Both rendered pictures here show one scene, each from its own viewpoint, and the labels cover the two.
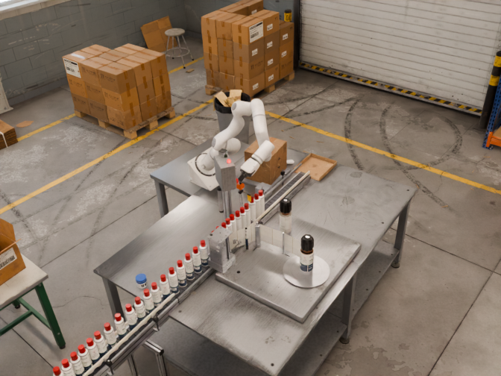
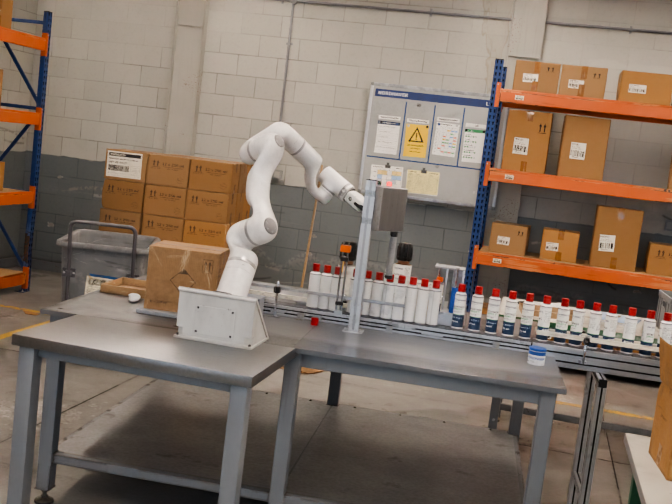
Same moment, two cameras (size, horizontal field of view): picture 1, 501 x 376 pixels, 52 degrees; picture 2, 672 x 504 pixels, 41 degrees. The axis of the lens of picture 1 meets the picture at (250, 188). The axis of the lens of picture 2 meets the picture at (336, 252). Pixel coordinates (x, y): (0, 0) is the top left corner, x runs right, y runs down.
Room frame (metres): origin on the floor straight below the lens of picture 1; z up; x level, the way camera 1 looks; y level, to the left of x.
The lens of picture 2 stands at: (4.99, 3.57, 1.61)
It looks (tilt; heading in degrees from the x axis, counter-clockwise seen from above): 6 degrees down; 241
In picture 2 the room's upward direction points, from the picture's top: 7 degrees clockwise
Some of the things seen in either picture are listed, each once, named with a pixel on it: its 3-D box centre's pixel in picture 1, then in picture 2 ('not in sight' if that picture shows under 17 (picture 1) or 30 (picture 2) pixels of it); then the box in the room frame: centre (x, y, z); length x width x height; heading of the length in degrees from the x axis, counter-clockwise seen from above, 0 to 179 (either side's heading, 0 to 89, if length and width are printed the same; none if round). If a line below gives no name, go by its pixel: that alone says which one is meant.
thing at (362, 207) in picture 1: (268, 227); (324, 318); (2.98, -0.12, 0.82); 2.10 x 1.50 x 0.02; 143
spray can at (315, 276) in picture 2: (261, 202); (314, 285); (3.08, -0.07, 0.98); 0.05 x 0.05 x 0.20
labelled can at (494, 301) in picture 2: (188, 266); (493, 311); (2.43, 0.42, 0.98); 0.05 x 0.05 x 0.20
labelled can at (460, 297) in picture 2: (203, 253); (459, 306); (2.55, 0.33, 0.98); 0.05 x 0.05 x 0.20
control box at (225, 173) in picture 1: (225, 172); (384, 208); (2.90, 0.17, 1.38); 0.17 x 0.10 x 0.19; 18
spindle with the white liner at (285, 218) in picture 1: (285, 217); (345, 271); (2.83, -0.24, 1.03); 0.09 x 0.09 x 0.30
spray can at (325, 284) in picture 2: (256, 205); (325, 287); (3.04, -0.04, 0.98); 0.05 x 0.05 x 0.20
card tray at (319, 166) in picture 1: (314, 166); (141, 288); (3.73, -0.57, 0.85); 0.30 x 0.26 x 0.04; 143
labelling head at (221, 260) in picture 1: (221, 249); (446, 295); (2.55, 0.21, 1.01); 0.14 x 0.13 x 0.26; 143
